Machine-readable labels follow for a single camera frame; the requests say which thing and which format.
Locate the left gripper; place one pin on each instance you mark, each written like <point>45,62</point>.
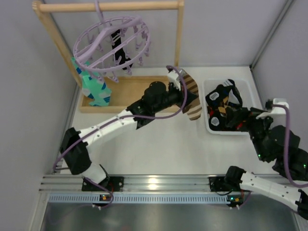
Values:
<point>179,96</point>

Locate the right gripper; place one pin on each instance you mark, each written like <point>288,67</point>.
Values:
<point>244,118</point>

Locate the brown cream striped sock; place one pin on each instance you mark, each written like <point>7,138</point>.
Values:
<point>193,107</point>

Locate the black sock grey blue marks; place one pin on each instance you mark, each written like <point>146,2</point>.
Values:
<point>215,97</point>

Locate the purple round clip hanger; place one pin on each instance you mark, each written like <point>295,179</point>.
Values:
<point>111,45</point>

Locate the brown argyle sock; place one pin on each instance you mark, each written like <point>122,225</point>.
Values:
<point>222,106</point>

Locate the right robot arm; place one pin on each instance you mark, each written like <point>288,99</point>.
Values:
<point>273,141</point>

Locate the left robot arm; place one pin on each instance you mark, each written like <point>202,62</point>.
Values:
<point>76,144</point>

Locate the black sock white stripes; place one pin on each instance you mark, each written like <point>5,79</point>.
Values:
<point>215,123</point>

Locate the white plastic basket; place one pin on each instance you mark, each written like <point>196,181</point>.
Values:
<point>246,95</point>

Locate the thin black sock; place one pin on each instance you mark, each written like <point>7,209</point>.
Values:
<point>120,56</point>

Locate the teal patterned sock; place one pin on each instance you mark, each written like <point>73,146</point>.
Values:
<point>92,87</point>

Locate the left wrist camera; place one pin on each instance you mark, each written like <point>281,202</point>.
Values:
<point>174,78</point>

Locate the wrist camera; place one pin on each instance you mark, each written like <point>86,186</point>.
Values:
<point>174,78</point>
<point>274,107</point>

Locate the wooden hanger rack frame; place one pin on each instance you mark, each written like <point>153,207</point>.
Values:
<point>43,12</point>

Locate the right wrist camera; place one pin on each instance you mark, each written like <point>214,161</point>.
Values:
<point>274,107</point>

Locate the aluminium mounting rail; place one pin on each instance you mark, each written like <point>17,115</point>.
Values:
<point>164,189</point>

